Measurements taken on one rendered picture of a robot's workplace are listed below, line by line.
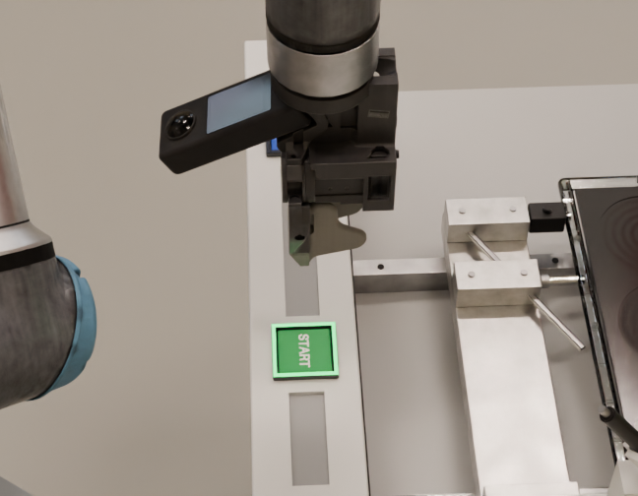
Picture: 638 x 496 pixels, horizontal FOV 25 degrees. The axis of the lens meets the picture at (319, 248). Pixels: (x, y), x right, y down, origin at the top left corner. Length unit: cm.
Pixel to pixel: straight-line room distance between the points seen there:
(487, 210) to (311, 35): 54
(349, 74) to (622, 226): 55
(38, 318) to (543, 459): 45
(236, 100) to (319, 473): 33
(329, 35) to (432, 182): 66
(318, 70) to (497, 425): 48
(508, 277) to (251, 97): 44
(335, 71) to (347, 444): 37
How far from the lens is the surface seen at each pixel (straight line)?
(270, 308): 127
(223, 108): 102
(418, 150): 159
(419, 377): 140
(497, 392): 132
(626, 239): 143
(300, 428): 120
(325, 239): 109
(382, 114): 99
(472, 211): 142
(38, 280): 122
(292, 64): 94
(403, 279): 144
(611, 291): 138
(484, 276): 136
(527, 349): 135
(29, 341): 121
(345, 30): 92
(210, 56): 290
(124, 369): 242
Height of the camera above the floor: 197
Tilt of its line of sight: 51 degrees down
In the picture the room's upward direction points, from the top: straight up
